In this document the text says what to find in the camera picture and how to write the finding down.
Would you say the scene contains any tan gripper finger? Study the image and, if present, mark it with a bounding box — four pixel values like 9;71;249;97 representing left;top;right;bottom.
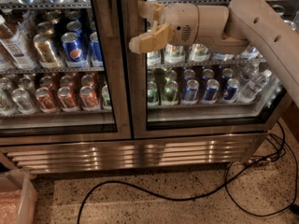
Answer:
129;22;174;54
137;1;164;23

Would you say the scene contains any glass fridge door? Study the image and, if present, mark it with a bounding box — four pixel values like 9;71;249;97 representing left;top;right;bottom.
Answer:
0;0;130;147
121;0;298;140

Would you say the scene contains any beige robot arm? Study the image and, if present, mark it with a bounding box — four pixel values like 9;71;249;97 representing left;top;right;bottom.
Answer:
129;0;299;105

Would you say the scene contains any steel fridge bottom grille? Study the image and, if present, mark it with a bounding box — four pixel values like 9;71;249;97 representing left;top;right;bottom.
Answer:
1;131;269;174

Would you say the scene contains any white green soda can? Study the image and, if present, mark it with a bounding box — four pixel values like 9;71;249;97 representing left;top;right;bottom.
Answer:
189;44;210;63
164;44;185;63

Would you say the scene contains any silver blue soda can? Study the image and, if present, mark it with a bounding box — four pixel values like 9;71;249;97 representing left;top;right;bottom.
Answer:
213;52;234;62

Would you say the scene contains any blue Pepsi can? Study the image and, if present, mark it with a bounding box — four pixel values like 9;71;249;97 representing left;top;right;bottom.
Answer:
62;32;87;68

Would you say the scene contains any water bottle white cap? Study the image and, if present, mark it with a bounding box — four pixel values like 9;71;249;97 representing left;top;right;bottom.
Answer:
237;70;272;104

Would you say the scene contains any gold soda can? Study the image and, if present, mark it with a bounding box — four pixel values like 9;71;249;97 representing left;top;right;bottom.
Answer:
34;34;63;69

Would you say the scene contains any red soda can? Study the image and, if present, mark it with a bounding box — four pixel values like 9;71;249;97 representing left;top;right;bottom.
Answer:
57;87;78;112

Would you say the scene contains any iced tea bottle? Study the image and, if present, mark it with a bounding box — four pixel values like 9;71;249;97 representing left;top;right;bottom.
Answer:
0;16;36;71

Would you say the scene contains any clear plastic storage bin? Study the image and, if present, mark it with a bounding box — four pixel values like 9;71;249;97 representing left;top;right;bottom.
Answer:
0;170;37;224

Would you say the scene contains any black floor cable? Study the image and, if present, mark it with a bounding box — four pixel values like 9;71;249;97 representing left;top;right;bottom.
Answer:
76;120;299;224

